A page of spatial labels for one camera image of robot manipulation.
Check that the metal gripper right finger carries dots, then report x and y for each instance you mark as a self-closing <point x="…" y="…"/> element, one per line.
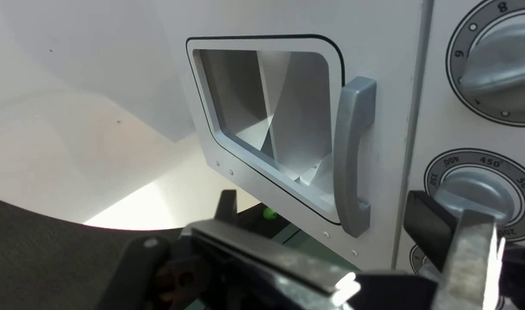
<point x="469" y="264"/>

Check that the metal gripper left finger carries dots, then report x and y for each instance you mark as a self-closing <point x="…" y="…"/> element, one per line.
<point x="273" y="256"/>

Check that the white toy door with window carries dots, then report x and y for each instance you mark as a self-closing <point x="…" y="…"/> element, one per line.
<point x="383" y="40"/>

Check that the small green object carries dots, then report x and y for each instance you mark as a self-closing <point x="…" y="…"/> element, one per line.
<point x="270" y="214"/>

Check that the grey temperature dial knob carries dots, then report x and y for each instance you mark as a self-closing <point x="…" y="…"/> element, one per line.
<point x="483" y="187"/>

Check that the white toy kitchen panel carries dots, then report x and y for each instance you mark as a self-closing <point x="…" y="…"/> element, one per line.
<point x="435" y="132"/>

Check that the large grey dial knob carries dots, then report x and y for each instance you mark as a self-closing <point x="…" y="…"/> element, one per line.
<point x="504" y="63"/>

